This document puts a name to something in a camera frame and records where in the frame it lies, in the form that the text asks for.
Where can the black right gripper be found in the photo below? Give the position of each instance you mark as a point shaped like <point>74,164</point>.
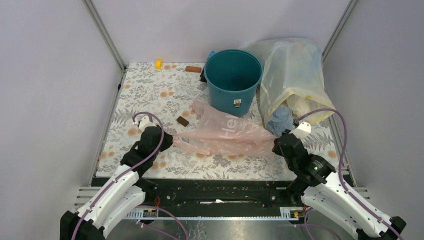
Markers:
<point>276,149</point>

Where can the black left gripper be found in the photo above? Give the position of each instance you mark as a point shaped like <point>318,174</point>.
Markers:
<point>168,141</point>

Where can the pink plastic trash bag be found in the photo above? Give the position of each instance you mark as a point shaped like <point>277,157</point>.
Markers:
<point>224,134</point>

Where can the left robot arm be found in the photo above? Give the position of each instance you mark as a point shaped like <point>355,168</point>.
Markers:
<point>125,190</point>

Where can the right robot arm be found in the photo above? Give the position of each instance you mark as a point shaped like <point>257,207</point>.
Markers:
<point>319,186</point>

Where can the blue plastic trash bag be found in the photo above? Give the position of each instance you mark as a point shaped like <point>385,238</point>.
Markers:
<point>280,121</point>

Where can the teal plastic trash bin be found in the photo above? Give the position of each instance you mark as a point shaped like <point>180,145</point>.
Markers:
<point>233,76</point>

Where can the dark brown wooden block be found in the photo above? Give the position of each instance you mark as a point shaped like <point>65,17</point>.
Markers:
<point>181,120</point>

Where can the floral table mat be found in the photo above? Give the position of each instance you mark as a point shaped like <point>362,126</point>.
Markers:
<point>169,93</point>

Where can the black checkered tray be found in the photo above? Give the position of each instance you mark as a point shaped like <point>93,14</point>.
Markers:
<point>202,77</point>

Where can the orange-brown wooden block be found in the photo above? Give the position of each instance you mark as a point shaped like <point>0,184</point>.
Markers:
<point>193,69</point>

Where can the yellow toy block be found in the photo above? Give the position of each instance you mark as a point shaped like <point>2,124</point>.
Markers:
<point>158,64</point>

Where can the large translucent bag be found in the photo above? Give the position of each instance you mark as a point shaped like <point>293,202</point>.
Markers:
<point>291,66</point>

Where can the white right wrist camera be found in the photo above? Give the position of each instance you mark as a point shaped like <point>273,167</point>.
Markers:
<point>302,130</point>

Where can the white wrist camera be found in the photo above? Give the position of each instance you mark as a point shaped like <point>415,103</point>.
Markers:
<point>302,130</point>
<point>144,123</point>

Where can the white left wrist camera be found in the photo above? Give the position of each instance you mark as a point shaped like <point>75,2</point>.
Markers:
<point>144,123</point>

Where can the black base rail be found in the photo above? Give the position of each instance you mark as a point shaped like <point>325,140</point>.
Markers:
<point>213,198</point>

